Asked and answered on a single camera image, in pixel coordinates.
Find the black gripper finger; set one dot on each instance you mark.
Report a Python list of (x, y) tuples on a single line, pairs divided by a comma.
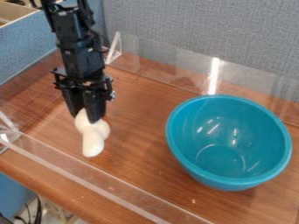
[(95, 105), (73, 99)]

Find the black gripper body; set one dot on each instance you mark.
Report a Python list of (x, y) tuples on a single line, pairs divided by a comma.
[(73, 85)]

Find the white brown toy mushroom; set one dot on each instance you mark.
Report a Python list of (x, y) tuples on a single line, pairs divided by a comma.
[(95, 134)]

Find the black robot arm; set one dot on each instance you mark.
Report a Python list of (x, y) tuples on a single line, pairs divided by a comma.
[(77, 38)]

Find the blue plastic bowl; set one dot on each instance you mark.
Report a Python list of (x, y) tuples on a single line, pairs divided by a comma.
[(228, 141)]

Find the clear acrylic back barrier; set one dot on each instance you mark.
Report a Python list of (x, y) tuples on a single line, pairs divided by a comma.
[(171, 64)]

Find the clear acrylic barrier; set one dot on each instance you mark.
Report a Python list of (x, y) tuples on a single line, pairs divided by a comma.
[(171, 64), (157, 210)]

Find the clear acrylic front barrier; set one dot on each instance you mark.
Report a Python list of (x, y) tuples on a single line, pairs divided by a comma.
[(157, 210)]

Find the wooden shelf box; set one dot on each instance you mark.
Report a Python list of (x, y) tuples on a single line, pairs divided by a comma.
[(20, 12)]

